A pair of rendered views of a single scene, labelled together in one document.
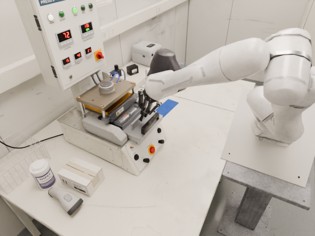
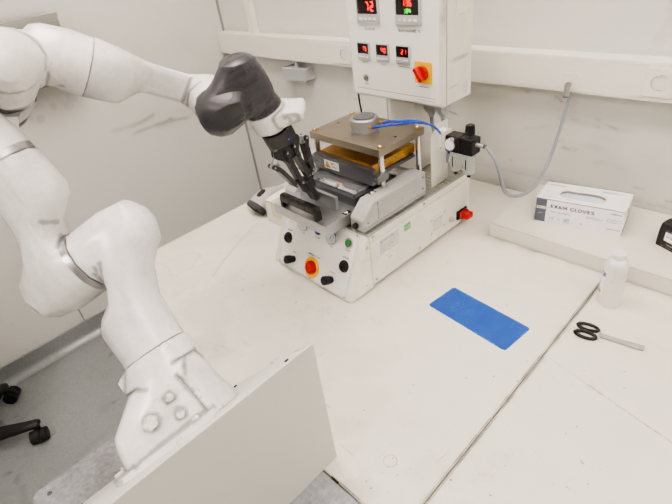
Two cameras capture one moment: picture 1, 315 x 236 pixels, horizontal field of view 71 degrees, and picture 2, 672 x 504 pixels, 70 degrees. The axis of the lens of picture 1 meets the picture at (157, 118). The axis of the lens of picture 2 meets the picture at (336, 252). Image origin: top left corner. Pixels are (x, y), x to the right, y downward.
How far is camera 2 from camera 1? 1.67 m
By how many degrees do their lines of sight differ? 83
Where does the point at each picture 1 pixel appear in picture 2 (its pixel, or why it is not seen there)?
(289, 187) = (91, 485)
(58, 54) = (356, 31)
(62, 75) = (355, 66)
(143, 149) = (302, 245)
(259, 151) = not seen: hidden behind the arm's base
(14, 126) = not seen: hidden behind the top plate
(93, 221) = (233, 226)
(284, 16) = not seen: outside the picture
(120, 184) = (272, 244)
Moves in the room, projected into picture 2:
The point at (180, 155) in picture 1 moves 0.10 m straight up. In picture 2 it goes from (290, 315) to (283, 286)
